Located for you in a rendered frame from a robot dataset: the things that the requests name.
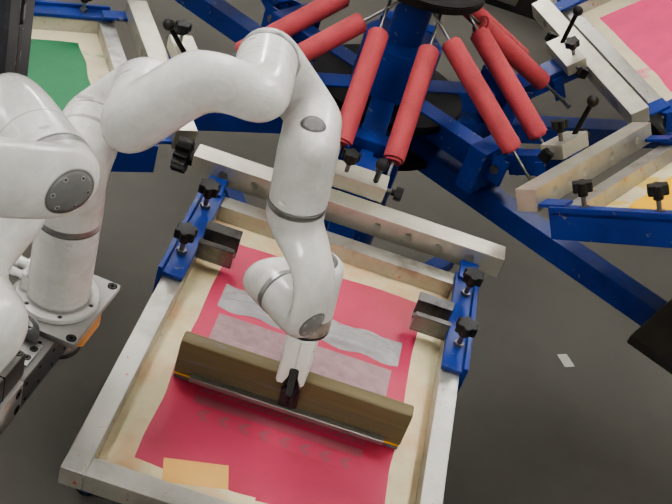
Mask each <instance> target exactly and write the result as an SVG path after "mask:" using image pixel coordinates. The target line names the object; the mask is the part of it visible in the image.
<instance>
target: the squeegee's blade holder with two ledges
mask: <svg viewBox="0 0 672 504"><path fill-rule="evenodd" d="M189 382H191V383H194V384H197V385H200V386H203V387H206V388H209V389H212V390H215V391H218V392H221V393H224V394H227V395H230V396H233V397H236V398H239V399H242V400H245V401H248V402H251V403H254V404H257V405H260V406H264V407H267V408H270V409H273V410H276V411H279V412H282V413H285V414H288V415H291V416H294V417H297V418H300V419H303V420H306V421H309V422H312V423H315V424H318V425H321V426H324V427H327V428H330V429H333V430H336V431H339V432H342V433H345V434H348V435H351V436H354V437H357V438H360V439H364V440H367V441H370V442H373V443H376V444H379V445H382V444H383V442H384V436H381V435H378V434H375V433H372V432H369V431H366V430H363V429H360V428H357V427H354V426H351V425H348V424H345V423H342V422H339V421H336V420H333V419H330V418H327V417H324V416H321V415H318V414H315V413H312V412H309V411H306V410H303V409H300V408H297V407H296V409H292V408H288V407H285V406H281V405H279V404H278V401H275V400H272V399H269V398H266V397H263V396H260V395H257V394H254V393H251V392H248V391H245V390H242V389H239V388H236V387H233V386H230V385H227V384H224V383H221V382H218V381H215V380H212V379H209V378H206V377H203V376H200V375H197V374H194V373H191V375H190V377H189Z"/></svg>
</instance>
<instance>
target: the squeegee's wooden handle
mask: <svg viewBox="0 0 672 504"><path fill-rule="evenodd" d="M279 363H280V361H277V360H274V359H271V358H268V357H265V356H262V355H259V354H256V353H253V352H250V351H247V350H244V349H241V348H238V347H235V346H232V345H228V344H225V343H222V342H219V341H216V340H213V339H210V338H207V337H204V336H201V335H198V334H195V333H192V332H189V331H186V332H185V334H184V336H183V338H182V341H181V344H180V348H179V352H178V356H177V360H176V364H175V368H174V371H175V372H178V373H181V374H184V375H188V376H190V375H191V373H194V374H197V375H200V376H203V377H206V378H209V379H212V380H215V381H218V382H221V383H224V384H227V385H230V386H233V387H236V388H239V389H242V390H245V391H248V392H251V393H254V394H257V395H260V396H263V397H266V398H269V399H272V400H275V401H278V400H279V396H280V392H281V388H282V386H283V384H284V381H283V382H282V383H281V382H277V380H276V375H277V371H278V367H279ZM299 391H300V395H299V399H298V403H297V408H300V409H303V410H306V411H309V412H312V413H315V414H318V415H321V416H324V417H327V418H330V419H333V420H336V421H339V422H342V423H345V424H348V425H351V426H354V427H357V428H360V429H363V430H366V431H369V432H372V433H375V434H378V435H381V436H384V441H387V442H391V443H394V444H397V445H400V444H401V441H402V439H403V437H404V435H405V433H406V431H407V428H408V426H409V424H410V422H411V420H412V417H413V411H414V406H413V405H410V404H407V403H404V402H401V401H398V400H395V399H392V398H389V397H386V396H383V395H380V394H377V393H374V392H371V391H368V390H365V389H362V388H358V387H355V386H352V385H349V384H346V383H343V382H340V381H337V380H334V379H331V378H328V377H325V376H322V375H319V374H316V373H313V372H310V371H309V373H308V376H307V378H306V381H305V383H304V386H303V387H301V388H299Z"/></svg>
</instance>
